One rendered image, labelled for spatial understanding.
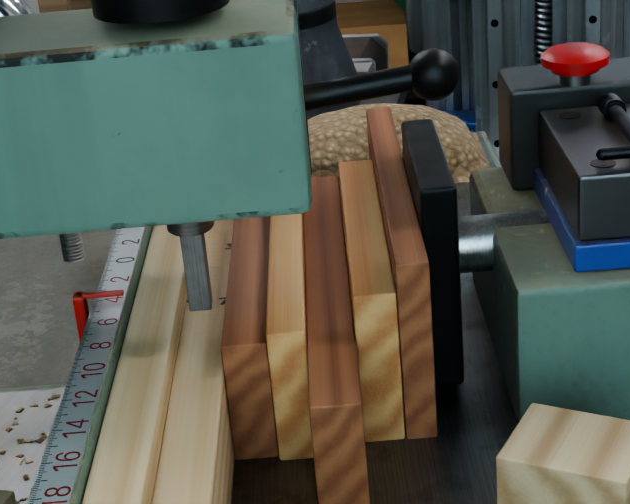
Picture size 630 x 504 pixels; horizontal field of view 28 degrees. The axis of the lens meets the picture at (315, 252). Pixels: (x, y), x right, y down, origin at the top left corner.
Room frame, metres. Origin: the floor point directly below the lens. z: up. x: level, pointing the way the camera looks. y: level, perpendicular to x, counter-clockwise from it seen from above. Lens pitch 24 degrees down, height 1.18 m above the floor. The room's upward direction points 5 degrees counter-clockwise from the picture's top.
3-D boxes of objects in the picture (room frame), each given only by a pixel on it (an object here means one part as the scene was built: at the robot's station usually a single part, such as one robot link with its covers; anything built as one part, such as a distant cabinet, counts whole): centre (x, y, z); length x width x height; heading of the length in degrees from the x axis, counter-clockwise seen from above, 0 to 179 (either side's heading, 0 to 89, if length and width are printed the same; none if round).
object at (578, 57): (0.54, -0.12, 1.02); 0.03 x 0.03 x 0.01
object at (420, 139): (0.50, -0.08, 0.95); 0.09 x 0.07 x 0.09; 179
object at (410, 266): (0.53, -0.04, 0.94); 0.20 x 0.01 x 0.08; 179
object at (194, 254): (0.47, 0.05, 0.97); 0.01 x 0.01 x 0.05; 89
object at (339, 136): (0.75, -0.04, 0.92); 0.14 x 0.09 x 0.04; 89
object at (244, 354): (0.53, 0.03, 0.93); 0.21 x 0.02 x 0.05; 179
